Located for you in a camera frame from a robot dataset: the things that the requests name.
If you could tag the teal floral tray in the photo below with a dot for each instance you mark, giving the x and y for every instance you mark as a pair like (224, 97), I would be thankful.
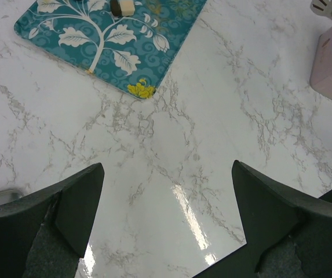
(130, 53)

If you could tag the brown white block chocolate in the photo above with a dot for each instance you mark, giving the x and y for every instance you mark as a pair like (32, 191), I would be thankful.
(121, 8)

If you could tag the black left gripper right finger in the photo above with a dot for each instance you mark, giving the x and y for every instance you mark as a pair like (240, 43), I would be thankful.
(288, 233)

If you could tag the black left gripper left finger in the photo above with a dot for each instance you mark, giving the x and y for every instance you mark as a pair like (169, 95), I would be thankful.
(46, 233)

